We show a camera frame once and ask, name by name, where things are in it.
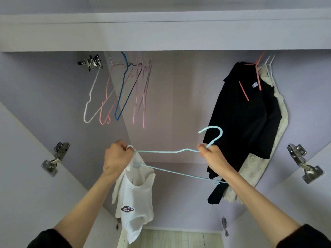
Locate person's left hand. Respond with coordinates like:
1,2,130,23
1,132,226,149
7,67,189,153
102,140,136,180

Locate person's right hand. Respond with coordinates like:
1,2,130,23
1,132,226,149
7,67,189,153
198,143,237,180

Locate black shorts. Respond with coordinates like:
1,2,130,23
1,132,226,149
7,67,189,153
208,62,259,205

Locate beige printed shirt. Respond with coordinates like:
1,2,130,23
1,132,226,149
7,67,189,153
222,64,289,204

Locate light blue wire hanger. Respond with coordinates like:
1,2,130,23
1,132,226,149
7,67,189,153
132,125,229,185

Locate white bear t-shirt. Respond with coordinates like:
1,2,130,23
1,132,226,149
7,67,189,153
112,146,156,244

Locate black garment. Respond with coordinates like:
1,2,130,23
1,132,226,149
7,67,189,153
228,62,283,159

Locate grey wooden wardrobe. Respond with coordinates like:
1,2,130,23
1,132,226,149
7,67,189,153
0,0,331,248

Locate pink wire hanger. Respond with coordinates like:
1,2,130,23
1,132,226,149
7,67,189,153
238,53,266,102

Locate grey wardrobe shelf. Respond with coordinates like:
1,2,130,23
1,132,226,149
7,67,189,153
0,10,331,53

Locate person's left forearm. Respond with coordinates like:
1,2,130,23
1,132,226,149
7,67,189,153
53,170,125,248

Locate person's black left sleeve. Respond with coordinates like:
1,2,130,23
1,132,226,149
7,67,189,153
27,228,73,248

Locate person's black sleeve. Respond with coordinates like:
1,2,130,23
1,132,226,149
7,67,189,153
27,228,73,248
277,224,331,248

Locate person's black right sleeve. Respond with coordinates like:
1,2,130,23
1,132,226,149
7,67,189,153
277,224,331,248

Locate metal clip hanger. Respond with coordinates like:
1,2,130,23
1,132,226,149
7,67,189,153
78,54,103,71

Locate bunch of coloured wire hangers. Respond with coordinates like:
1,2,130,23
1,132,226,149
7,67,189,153
98,51,153,130

